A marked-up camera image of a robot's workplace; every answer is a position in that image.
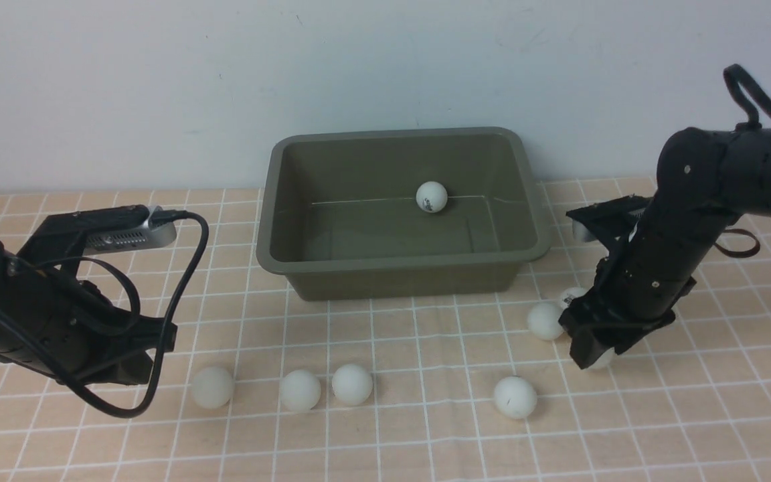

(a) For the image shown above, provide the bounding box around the white ping-pong ball side logo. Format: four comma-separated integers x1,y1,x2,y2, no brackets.
587,349,617,370

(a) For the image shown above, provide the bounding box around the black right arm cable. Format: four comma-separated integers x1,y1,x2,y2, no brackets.
722,64,771,131

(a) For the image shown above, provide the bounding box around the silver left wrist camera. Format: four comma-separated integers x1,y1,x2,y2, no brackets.
84,206,177,256

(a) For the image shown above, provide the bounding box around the olive green plastic bin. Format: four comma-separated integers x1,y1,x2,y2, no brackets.
256,127,551,301

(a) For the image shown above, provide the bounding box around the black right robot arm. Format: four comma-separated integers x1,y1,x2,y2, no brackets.
560,125,771,370

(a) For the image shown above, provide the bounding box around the black left camera cable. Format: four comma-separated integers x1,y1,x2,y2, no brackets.
0,209,211,420

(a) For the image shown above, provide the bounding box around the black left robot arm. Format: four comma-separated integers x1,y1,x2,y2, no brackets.
0,205,177,385

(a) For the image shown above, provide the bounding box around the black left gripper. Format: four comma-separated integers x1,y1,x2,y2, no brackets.
40,280,177,386

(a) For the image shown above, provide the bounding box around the white ping-pong ball top logo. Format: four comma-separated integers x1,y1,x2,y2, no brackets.
558,287,588,309

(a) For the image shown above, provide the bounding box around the white ping-pong ball with speck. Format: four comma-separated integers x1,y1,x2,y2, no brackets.
493,376,538,419

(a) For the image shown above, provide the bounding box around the plain white ping-pong ball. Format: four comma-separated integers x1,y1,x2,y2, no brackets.
527,302,565,341

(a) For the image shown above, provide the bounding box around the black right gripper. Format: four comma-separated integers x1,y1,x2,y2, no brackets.
560,258,697,370

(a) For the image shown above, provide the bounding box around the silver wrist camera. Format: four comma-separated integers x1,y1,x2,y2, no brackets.
84,206,177,256
566,195,652,249

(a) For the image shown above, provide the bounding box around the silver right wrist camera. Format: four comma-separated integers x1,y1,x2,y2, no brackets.
566,195,652,249

